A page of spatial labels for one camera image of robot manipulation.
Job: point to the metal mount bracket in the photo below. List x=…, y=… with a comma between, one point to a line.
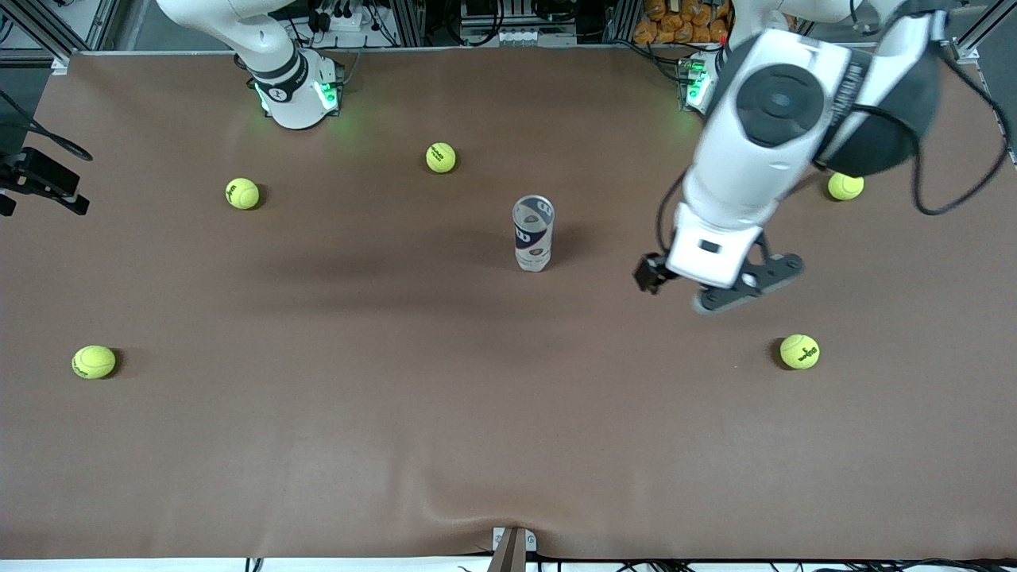
x=512, y=548

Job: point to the brown table mat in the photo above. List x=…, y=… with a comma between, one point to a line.
x=508, y=397

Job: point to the white terminal block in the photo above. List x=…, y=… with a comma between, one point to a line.
x=516, y=36

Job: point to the aluminium frame post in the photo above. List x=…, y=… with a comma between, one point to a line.
x=981, y=32
x=48, y=28

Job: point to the yellow tennis ball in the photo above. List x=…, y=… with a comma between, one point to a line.
x=847, y=189
x=242, y=193
x=94, y=361
x=441, y=157
x=799, y=351

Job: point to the white blue tennis ball can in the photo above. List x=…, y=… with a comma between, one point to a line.
x=532, y=246

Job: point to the white power strip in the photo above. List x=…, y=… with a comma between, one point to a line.
x=342, y=20

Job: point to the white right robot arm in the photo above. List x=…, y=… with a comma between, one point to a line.
x=290, y=95

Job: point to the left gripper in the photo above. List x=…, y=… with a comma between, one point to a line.
x=653, y=272

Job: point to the orange packets pile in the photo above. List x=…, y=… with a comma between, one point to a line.
x=683, y=22

